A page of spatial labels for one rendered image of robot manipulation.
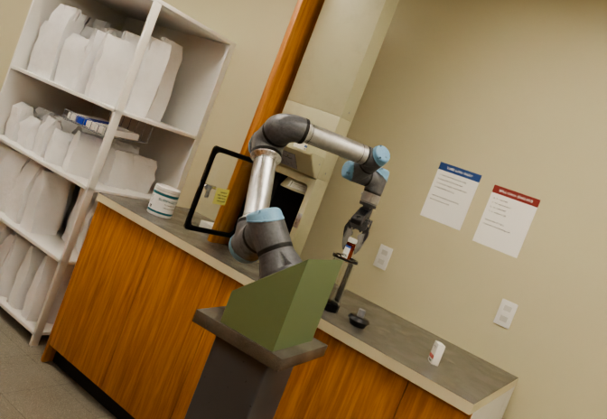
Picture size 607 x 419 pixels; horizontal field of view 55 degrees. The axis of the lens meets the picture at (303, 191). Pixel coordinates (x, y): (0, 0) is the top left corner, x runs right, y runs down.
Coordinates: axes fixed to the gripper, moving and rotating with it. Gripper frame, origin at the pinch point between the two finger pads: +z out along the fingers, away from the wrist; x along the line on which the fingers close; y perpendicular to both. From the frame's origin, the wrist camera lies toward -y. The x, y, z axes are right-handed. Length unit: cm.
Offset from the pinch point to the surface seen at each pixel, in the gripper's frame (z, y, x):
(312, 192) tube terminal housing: -14.5, 22.6, 29.6
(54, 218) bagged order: 59, 55, 183
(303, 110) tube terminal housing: -49, 27, 49
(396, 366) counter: 28, -27, -36
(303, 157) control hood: -27.9, 13.7, 37.2
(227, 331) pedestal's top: 27, -75, 10
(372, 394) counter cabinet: 42, -23, -31
